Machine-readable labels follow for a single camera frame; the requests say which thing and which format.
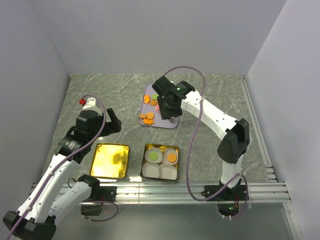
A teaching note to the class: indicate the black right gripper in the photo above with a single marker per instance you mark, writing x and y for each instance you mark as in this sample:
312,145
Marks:
164,113

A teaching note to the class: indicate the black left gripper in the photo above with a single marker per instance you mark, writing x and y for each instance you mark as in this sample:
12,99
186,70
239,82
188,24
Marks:
113,126

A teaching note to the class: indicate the gold tin lid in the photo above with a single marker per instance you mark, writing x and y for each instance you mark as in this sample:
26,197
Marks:
110,161

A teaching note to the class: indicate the green round cookie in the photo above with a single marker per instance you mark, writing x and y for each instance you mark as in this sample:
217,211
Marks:
153,156
154,96

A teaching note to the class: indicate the orange round waffle cookie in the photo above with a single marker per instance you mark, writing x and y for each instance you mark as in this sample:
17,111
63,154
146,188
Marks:
171,158

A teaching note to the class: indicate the metal tongs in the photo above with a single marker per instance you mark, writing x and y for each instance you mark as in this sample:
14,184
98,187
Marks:
173,120

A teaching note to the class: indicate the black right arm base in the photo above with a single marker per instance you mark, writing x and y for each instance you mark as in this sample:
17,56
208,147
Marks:
225,197

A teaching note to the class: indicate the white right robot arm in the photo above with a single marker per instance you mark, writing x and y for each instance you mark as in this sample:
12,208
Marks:
234,134

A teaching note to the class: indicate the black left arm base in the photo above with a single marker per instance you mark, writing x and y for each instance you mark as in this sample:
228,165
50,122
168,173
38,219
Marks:
102,202

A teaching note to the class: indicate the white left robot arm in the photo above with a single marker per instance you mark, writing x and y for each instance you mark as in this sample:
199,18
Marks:
39,216

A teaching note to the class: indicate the orange spiral cookie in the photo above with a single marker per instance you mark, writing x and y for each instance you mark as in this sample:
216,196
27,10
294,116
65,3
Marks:
153,102

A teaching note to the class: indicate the orange ridged round cookie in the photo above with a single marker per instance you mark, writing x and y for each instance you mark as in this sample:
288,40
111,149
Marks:
150,115

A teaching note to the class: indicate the lilac serving tray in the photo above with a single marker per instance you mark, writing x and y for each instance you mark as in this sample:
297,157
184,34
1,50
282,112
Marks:
145,108

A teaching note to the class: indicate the orange fish cookie left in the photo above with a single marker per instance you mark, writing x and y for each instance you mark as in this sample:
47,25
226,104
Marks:
146,99

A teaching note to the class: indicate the orange fish cookie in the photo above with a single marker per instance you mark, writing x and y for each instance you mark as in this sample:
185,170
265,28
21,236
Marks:
147,121
146,99

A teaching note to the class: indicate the orange fish cookie front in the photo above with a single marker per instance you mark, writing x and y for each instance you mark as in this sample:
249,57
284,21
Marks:
147,121

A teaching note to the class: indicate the orange round cookie front-left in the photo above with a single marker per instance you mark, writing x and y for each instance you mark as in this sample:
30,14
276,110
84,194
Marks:
142,116

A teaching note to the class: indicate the gold cookie tin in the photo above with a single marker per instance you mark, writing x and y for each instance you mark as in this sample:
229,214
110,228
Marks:
160,162

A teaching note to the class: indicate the white paper cup back-left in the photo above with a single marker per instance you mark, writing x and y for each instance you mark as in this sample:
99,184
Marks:
154,149

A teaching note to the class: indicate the white paper cup back-right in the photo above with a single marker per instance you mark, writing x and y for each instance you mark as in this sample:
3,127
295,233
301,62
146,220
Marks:
166,152

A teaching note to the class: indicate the white paper cup front-left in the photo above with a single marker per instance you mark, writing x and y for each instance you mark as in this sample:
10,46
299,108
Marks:
151,170

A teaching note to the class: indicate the white paper cup front-right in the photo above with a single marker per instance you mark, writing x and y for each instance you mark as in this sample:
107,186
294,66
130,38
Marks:
168,172

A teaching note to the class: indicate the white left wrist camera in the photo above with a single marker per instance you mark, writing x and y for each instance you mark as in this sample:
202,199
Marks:
90,104

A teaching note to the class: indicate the aluminium side rail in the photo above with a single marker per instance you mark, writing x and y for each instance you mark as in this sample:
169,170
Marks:
270,172

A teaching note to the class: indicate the aluminium mounting rail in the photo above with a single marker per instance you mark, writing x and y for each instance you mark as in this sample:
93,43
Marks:
177,193

